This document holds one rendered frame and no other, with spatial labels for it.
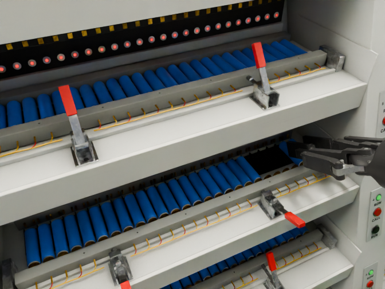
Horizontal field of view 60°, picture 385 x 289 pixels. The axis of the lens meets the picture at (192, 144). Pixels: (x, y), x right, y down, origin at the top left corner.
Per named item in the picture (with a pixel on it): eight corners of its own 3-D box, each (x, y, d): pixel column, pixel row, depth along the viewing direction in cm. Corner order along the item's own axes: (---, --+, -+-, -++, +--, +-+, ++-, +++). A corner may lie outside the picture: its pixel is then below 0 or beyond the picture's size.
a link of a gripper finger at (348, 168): (385, 171, 46) (363, 184, 44) (351, 167, 51) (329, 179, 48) (384, 154, 46) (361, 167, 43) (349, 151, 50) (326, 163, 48)
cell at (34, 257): (38, 233, 54) (42, 266, 50) (26, 237, 54) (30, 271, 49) (34, 226, 53) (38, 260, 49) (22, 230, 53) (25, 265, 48)
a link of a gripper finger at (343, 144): (377, 145, 48) (385, 143, 48) (330, 135, 58) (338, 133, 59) (380, 171, 48) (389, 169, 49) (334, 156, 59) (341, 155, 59)
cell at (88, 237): (88, 215, 57) (97, 245, 52) (78, 219, 56) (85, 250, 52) (86, 209, 56) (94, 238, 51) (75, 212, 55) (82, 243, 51)
